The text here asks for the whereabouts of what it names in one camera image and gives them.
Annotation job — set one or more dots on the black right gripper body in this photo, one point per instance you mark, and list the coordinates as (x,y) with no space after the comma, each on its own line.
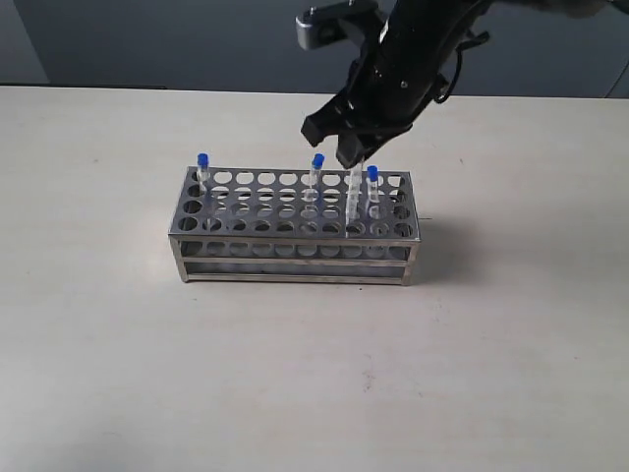
(418,59)

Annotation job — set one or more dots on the blue-capped tube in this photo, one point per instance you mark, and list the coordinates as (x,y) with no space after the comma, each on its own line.
(353,197)
(311,193)
(203,176)
(373,189)

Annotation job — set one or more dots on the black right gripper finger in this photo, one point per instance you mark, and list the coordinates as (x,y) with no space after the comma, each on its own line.
(330,120)
(354,147)

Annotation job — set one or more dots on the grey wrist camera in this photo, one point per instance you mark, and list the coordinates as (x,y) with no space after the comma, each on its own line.
(347,20)

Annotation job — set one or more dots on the stainless steel test tube rack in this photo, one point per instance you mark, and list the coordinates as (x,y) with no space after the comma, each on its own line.
(246,224)

